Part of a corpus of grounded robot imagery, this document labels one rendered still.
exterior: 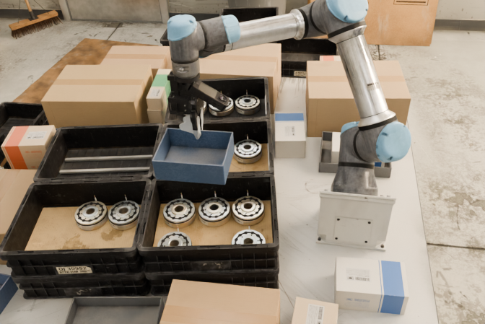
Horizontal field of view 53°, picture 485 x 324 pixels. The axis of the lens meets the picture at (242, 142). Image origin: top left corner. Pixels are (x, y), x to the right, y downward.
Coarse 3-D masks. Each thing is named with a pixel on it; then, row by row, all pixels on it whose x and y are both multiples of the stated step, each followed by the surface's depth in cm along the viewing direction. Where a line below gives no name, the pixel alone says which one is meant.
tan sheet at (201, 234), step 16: (160, 208) 162; (160, 224) 157; (192, 224) 156; (224, 224) 155; (240, 224) 155; (256, 224) 155; (192, 240) 151; (208, 240) 151; (224, 240) 150; (272, 240) 149
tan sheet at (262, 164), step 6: (264, 144) 186; (264, 150) 183; (264, 156) 180; (234, 162) 178; (240, 162) 178; (258, 162) 178; (264, 162) 178; (234, 168) 176; (240, 168) 176; (246, 168) 176; (252, 168) 175; (258, 168) 175; (264, 168) 175
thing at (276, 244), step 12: (156, 180) 158; (168, 180) 158; (276, 204) 148; (144, 216) 146; (276, 216) 144; (144, 228) 143; (276, 228) 140; (276, 240) 137; (144, 252) 136; (156, 252) 136; (168, 252) 136; (180, 252) 136; (192, 252) 136; (204, 252) 136; (216, 252) 136; (228, 252) 136; (240, 252) 136; (252, 252) 136; (264, 252) 136
